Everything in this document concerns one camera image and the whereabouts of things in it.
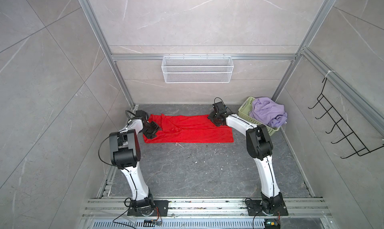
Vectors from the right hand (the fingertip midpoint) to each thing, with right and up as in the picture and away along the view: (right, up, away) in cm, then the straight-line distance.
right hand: (209, 116), depth 106 cm
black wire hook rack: (+56, -13, -48) cm, 75 cm away
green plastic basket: (+28, +3, +7) cm, 29 cm away
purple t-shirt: (+41, +4, -2) cm, 41 cm away
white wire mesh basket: (-8, +32, -6) cm, 34 cm away
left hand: (-35, -8, -7) cm, 36 cm away
